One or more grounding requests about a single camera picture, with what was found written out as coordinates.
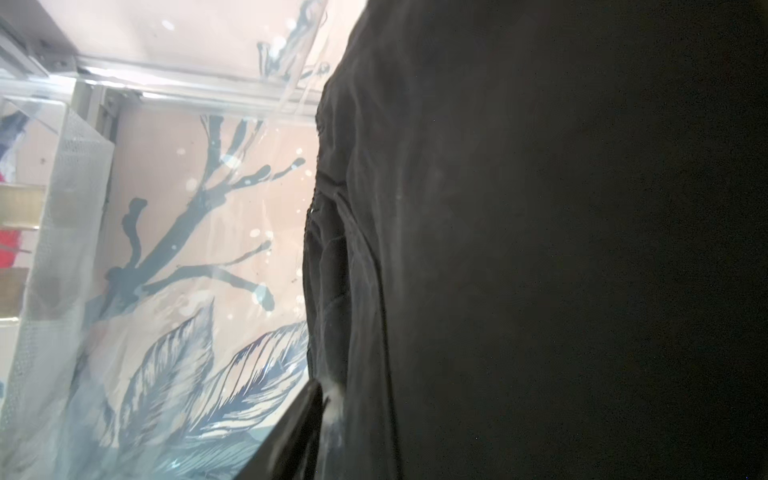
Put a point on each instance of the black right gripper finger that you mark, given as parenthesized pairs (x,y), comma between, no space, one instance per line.
(290,450)

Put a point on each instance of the black trousers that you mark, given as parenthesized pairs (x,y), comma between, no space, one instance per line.
(537,246)

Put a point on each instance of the clear plastic vacuum bag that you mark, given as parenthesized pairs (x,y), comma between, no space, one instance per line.
(194,337)

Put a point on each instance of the clear acrylic spice shelf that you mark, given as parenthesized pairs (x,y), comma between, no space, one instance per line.
(60,167)

